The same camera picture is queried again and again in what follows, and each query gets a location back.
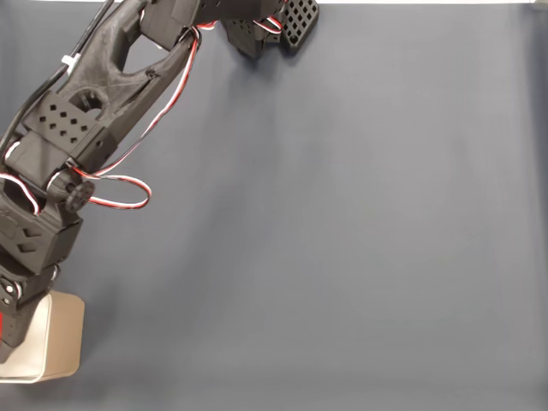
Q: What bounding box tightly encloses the beige open box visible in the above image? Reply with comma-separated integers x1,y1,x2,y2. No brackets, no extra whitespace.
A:
0,292,86,384

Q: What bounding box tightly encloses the dark blue table mat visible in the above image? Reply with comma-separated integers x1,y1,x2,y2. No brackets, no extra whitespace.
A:
0,3,548,411

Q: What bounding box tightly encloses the red white servo wire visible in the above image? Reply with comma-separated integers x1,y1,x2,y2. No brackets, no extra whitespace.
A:
70,25,203,211
251,15,284,36

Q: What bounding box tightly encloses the black camera cable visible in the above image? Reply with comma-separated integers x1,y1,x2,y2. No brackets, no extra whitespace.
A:
0,0,117,149

